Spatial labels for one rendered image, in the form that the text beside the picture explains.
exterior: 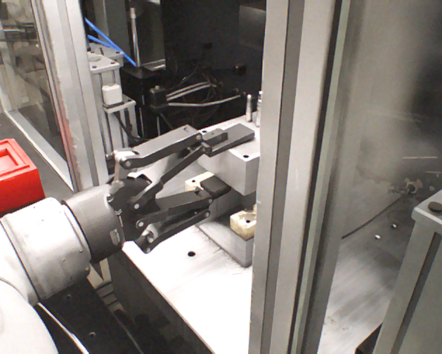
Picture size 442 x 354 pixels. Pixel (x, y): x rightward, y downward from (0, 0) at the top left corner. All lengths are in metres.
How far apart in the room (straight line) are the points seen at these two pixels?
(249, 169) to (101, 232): 0.18
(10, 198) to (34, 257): 0.31
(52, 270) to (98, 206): 0.07
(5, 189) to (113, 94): 0.22
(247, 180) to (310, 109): 0.28
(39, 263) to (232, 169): 0.24
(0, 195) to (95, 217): 0.30
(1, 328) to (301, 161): 0.19
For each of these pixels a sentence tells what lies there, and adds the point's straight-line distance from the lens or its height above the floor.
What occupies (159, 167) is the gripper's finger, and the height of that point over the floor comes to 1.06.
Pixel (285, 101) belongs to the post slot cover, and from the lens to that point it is 0.24.
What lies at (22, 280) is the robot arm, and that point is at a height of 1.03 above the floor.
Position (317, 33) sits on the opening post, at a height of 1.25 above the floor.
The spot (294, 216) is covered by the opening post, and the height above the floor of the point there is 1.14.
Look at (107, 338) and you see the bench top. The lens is 0.80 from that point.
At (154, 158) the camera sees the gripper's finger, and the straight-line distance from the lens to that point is 0.45.
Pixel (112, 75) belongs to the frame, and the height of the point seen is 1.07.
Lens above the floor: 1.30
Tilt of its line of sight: 33 degrees down
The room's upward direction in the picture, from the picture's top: straight up
